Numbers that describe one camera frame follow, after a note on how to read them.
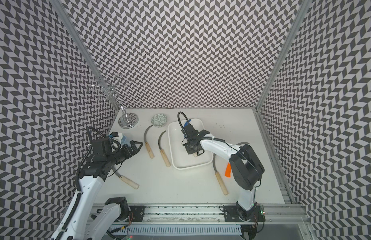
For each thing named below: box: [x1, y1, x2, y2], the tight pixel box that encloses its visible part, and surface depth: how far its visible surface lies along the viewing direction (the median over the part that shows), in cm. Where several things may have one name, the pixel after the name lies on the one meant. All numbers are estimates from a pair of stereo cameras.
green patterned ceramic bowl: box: [151, 113, 168, 128], surface depth 110 cm
